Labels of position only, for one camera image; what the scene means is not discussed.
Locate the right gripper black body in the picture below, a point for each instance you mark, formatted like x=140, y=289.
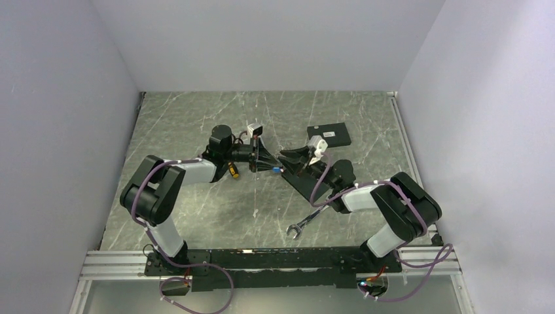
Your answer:
x=317, y=169

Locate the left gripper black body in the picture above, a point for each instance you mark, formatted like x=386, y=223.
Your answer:
x=245, y=153

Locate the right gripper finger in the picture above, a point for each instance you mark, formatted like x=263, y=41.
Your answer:
x=295, y=155
x=294, y=165

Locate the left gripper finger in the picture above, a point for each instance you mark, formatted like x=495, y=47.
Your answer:
x=265, y=157
x=264, y=166

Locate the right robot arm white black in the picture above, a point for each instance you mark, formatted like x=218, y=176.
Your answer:
x=407, y=208

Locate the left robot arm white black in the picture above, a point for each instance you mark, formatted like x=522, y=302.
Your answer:
x=150, y=195

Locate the black rectangular pad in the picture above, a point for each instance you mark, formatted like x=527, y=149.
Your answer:
x=304, y=184

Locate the yellow black screwdriver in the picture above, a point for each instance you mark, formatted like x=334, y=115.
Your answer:
x=233, y=170

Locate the black box with label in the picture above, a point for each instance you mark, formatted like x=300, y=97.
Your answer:
x=336, y=135

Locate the silver combination wrench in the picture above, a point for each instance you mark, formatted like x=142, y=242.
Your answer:
x=297, y=228

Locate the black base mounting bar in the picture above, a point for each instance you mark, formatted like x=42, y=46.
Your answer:
x=212, y=269

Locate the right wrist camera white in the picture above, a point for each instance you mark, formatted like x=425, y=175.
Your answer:
x=316, y=146

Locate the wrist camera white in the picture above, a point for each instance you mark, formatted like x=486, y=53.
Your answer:
x=316, y=146
x=254, y=130

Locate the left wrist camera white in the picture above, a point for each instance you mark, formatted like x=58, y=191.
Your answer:
x=254, y=130

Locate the aluminium frame rail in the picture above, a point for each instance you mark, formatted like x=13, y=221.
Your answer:
x=130, y=265

